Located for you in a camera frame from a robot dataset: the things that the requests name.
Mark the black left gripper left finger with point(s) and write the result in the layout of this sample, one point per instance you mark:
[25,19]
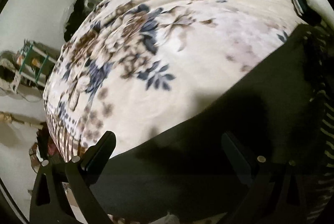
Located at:
[49,203]

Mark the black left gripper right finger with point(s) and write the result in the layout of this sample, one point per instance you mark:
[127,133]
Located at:
[272,188]

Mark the black grey striped shirt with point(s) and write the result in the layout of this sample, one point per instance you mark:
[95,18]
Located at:
[185,170]

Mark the green metal shelf rack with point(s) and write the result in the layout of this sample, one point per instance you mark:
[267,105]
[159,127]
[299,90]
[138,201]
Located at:
[36,62]

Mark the floral cream bed blanket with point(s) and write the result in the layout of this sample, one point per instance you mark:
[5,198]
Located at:
[140,67]

